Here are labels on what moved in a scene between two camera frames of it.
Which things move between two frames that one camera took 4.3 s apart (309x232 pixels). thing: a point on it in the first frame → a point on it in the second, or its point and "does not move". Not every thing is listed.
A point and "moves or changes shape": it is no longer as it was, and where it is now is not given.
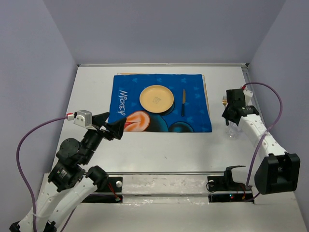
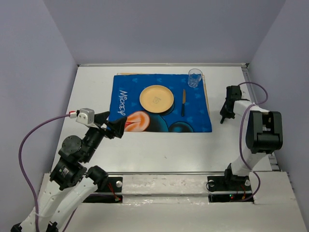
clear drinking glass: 233,132 → 195,76
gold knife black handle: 184,101 does not move
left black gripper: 117,128 does not move
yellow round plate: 156,99 does not move
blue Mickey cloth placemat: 190,111 does not move
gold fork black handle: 224,100 moves or changes shape
